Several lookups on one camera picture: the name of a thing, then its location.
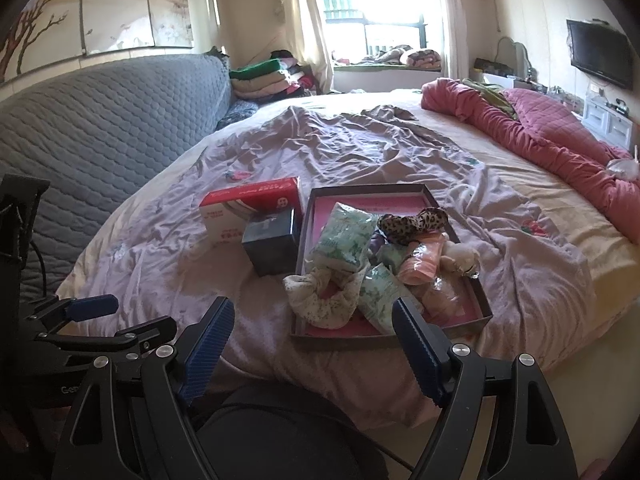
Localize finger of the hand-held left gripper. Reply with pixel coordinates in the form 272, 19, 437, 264
32, 295, 121, 335
34, 314, 178, 361

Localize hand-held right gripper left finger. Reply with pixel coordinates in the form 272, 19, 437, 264
52, 296, 236, 480

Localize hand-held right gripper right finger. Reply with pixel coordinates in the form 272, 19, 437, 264
391, 296, 578, 480

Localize small green tissue packet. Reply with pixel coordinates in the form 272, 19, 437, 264
359, 261, 417, 337

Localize grey tray with pink book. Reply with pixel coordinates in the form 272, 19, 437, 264
289, 183, 494, 349

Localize pink packaged item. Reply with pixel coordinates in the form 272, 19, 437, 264
396, 238, 449, 287

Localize white plush toy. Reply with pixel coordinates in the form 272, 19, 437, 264
439, 241, 482, 277

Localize white floral cloth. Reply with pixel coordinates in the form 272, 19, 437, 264
282, 264, 372, 329

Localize leopard print headband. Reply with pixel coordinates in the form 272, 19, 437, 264
376, 206, 449, 247

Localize large green tissue packet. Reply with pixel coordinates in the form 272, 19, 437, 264
309, 201, 382, 272

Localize dark blue box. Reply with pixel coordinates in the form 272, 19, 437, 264
241, 208, 302, 277

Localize mauve bed sheet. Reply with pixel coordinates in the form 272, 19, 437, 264
54, 87, 640, 417

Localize red and white tissue box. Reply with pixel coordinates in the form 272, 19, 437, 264
199, 176, 304, 249

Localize grey quilted headboard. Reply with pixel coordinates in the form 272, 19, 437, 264
0, 53, 234, 306

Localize pink quilt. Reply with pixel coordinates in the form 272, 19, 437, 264
420, 77, 640, 242

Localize green cloth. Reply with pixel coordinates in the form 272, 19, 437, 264
461, 78, 517, 113

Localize clear plastic bag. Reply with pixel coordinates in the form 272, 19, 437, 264
606, 146, 640, 182

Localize stack of folded clothes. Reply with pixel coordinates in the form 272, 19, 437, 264
229, 49, 322, 102

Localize clothes on windowsill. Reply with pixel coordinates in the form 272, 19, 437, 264
366, 45, 444, 69

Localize white drawer cabinet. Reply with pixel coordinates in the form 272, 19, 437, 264
581, 94, 639, 142

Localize white vanity mirror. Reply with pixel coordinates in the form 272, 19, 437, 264
494, 36, 534, 81

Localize cream curtain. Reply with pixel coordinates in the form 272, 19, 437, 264
276, 0, 335, 95
431, 0, 469, 81

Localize black cable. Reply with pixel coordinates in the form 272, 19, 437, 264
27, 237, 53, 303

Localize blossom tree wall mural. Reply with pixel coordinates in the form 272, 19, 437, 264
0, 0, 195, 83

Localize black wall television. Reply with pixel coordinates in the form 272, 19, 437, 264
566, 18, 634, 91

